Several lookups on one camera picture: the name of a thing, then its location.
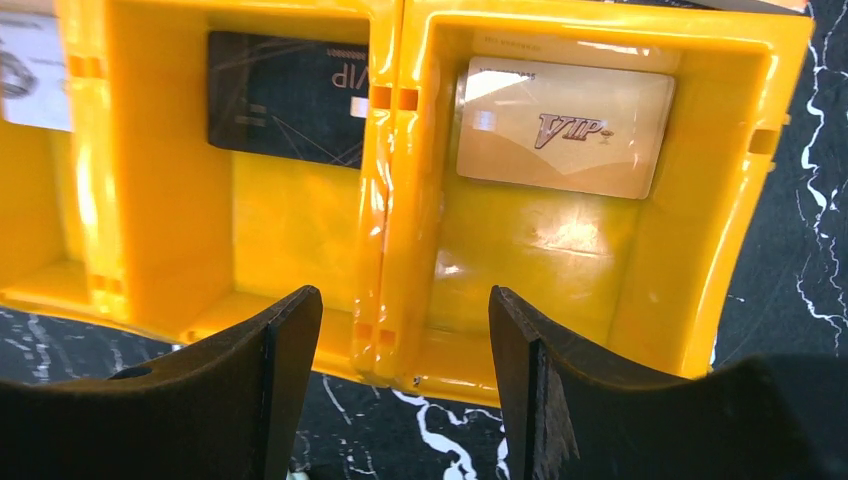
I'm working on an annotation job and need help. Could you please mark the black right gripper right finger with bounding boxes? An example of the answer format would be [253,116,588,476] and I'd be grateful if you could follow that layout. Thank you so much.
[488,286,847,479]

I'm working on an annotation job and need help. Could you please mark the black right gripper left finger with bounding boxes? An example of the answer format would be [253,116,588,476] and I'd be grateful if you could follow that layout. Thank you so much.
[1,286,323,479]

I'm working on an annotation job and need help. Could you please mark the white silver card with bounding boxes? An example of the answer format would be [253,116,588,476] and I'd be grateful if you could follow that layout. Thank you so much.
[1,11,71,132]

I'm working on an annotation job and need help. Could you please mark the gold VIP card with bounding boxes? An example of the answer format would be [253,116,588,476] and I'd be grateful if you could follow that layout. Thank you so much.
[456,56,675,199]

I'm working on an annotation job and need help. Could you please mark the black VIP card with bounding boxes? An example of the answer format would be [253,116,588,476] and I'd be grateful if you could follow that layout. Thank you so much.
[207,31,369,169]

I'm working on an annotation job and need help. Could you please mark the orange plastic bin tray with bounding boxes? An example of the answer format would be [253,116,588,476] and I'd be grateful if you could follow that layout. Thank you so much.
[1,1,814,406]

